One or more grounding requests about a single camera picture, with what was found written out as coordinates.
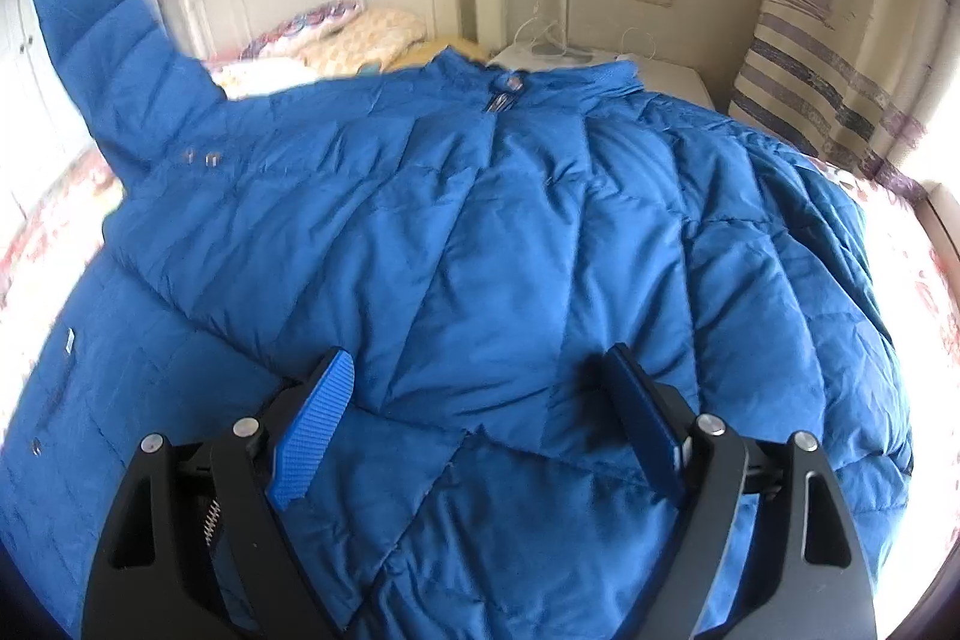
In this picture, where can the blue down jacket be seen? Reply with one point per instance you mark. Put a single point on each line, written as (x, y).
(487, 235)

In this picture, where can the white nightstand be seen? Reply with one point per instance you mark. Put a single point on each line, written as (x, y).
(675, 78)

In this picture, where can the colourful crochet blanket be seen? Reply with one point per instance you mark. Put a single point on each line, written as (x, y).
(292, 29)

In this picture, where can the yellow patterned pillow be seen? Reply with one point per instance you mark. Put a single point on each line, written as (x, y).
(367, 40)

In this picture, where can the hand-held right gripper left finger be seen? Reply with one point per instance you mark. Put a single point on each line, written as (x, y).
(311, 415)

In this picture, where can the white wardrobe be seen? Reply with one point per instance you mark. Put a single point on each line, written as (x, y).
(30, 100)

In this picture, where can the white window sill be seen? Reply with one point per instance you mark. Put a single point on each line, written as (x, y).
(943, 216)

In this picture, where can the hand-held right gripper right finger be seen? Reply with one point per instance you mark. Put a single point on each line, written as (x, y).
(641, 415)

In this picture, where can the striped curtain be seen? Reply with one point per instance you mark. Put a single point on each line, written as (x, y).
(817, 55)

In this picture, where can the floral bed sheet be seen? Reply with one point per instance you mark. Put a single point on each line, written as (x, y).
(919, 310)

